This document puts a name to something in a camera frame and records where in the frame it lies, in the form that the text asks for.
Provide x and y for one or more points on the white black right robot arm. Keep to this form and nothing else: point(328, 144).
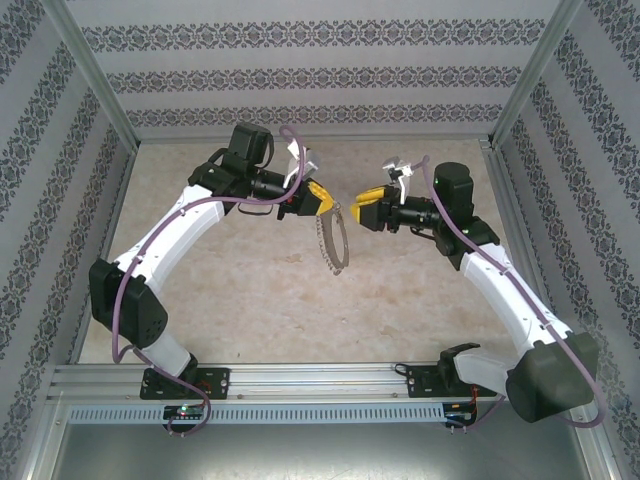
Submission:
point(550, 380)

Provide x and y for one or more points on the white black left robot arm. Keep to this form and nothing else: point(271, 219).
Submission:
point(165, 250)

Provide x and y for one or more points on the small circuit board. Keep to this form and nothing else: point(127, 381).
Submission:
point(185, 412)
point(460, 417)

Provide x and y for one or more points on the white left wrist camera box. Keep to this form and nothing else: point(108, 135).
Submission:
point(307, 162)

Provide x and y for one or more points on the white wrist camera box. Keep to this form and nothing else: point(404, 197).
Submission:
point(307, 162)
point(406, 187)

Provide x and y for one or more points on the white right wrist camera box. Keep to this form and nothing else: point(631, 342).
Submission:
point(406, 187)

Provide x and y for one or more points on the aluminium frame post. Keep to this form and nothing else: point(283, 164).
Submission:
point(95, 75)
point(532, 75)

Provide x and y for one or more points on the aluminium mounting rail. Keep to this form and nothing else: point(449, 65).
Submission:
point(310, 380)

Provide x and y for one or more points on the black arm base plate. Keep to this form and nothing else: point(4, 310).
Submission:
point(215, 382)
point(420, 382)

